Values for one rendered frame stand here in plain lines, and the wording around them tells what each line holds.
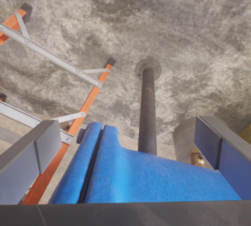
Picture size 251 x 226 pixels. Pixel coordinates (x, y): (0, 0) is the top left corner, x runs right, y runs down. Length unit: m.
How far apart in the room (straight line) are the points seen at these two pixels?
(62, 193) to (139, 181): 0.10
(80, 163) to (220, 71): 0.91
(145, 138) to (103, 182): 0.38
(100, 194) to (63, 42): 0.88
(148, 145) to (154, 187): 0.32
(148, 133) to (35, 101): 0.91
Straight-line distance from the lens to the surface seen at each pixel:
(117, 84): 1.04
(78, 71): 0.81
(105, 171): 0.22
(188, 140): 1.12
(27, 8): 1.00
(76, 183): 0.20
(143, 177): 0.26
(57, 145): 0.17
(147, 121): 0.63
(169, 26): 0.89
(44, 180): 0.61
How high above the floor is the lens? 0.85
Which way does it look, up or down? 51 degrees down
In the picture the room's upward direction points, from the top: 170 degrees counter-clockwise
